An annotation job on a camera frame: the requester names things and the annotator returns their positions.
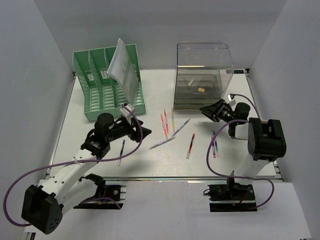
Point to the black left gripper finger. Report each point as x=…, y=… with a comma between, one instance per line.
x=135, y=122
x=139, y=135

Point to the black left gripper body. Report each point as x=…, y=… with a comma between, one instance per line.
x=122, y=129

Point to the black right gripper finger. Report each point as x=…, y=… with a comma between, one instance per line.
x=220, y=103
x=211, y=112

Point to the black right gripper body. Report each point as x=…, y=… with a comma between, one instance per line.
x=226, y=114

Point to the clear acrylic drawer cabinet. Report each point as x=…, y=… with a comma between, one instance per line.
x=210, y=65

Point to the clear plastic document folder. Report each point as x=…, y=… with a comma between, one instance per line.
x=122, y=70

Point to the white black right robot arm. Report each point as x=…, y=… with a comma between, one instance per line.
x=265, y=139

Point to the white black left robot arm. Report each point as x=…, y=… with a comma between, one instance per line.
x=44, y=205

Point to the orange pen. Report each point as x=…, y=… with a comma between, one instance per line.
x=164, y=126

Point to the red pink pen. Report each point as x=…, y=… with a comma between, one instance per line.
x=166, y=121

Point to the yellow pen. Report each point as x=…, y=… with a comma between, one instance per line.
x=173, y=120

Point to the grey clear pen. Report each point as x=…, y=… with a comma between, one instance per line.
x=162, y=143

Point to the dark red pen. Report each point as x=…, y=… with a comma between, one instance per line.
x=190, y=146

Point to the light blue pen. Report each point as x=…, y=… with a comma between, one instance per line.
x=181, y=127

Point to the dark blue pen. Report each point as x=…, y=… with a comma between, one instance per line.
x=121, y=153

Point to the green file organizer rack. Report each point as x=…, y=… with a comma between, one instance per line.
x=102, y=94

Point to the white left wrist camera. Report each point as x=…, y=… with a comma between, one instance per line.
x=127, y=111

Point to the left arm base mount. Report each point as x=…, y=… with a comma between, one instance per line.
x=107, y=196

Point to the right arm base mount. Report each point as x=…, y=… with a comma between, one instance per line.
x=235, y=195

